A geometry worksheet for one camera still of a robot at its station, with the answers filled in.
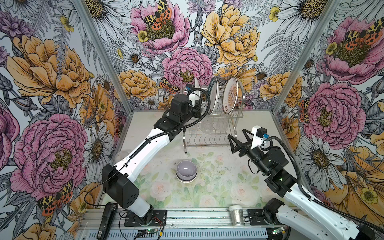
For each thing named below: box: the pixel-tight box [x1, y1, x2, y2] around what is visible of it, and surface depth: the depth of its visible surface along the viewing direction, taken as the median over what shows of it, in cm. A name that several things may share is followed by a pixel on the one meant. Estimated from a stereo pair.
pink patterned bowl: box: [176, 175, 197, 183], surface depth 81 cm
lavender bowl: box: [176, 160, 198, 181], surface depth 85 cm
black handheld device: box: [96, 202, 119, 240], surface depth 72 cm
